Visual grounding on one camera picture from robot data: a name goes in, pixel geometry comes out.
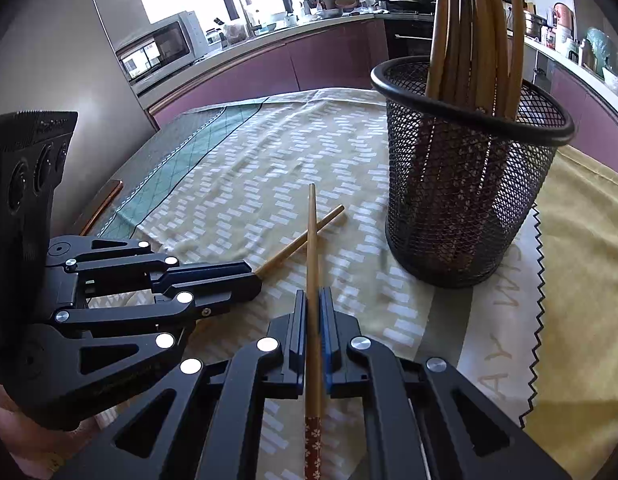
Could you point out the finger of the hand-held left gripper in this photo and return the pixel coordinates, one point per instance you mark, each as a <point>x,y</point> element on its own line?
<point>209,271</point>
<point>214,297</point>

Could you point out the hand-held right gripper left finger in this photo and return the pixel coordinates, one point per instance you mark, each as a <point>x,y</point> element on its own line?
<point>296,340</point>

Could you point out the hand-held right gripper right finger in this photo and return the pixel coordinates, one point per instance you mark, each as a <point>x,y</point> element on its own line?
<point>328,340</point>

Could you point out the red-ended wooden chopstick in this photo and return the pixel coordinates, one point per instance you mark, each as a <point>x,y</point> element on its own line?
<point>284,257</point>
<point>313,260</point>

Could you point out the black mesh utensil holder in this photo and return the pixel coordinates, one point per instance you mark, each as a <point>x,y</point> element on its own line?
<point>419,240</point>

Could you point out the bunch of chopsticks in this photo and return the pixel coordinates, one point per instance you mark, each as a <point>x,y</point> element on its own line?
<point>481,35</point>

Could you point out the person's left forearm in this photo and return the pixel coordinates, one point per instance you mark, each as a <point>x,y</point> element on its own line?
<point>19,440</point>

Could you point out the beige and green patterned tablecloth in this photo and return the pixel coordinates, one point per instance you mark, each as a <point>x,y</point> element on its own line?
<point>269,170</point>

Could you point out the white zigzag-edged cloth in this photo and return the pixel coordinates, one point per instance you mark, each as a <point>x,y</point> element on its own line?
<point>494,340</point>

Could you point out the long pink base cabinets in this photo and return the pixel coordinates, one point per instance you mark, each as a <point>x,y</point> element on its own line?
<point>289,65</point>

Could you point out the white microwave oven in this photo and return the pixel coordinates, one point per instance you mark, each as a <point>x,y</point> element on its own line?
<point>164,45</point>

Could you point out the yellow cloth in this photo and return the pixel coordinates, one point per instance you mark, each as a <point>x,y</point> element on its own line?
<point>589,310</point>

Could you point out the steel kitchen faucet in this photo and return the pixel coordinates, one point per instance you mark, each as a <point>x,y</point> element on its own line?
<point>245,10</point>

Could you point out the black built-in oven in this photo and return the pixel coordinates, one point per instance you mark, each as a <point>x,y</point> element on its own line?
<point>404,40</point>

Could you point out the curved pink base cabinets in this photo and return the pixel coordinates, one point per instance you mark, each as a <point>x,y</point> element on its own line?
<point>589,105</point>

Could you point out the steel cooking pot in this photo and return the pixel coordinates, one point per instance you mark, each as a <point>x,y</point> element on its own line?
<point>534,25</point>

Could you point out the pink rice cooker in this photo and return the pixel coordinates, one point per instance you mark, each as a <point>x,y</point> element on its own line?
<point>563,22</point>

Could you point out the teal plastic bag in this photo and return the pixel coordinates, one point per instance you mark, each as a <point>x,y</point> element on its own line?
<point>606,52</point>

